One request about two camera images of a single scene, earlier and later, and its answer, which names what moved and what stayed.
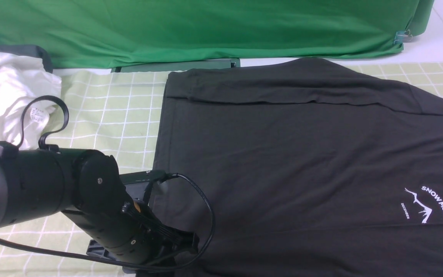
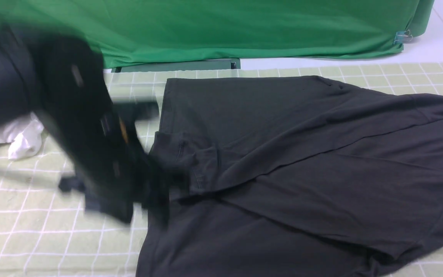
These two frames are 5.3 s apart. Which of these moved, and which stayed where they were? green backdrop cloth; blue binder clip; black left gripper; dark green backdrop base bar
Moved: black left gripper
Stayed: dark green backdrop base bar; blue binder clip; green backdrop cloth
